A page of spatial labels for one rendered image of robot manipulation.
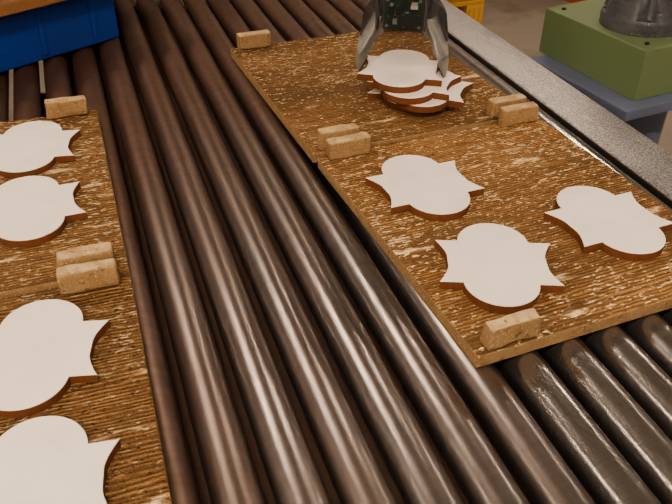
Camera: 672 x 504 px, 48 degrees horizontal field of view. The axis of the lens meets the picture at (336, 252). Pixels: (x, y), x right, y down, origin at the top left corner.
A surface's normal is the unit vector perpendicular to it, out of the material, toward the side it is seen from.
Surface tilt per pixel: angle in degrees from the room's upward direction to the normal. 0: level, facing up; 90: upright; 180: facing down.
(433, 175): 0
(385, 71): 0
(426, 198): 0
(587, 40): 90
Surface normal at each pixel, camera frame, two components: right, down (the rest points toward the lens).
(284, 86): 0.01, -0.81
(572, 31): -0.90, 0.25
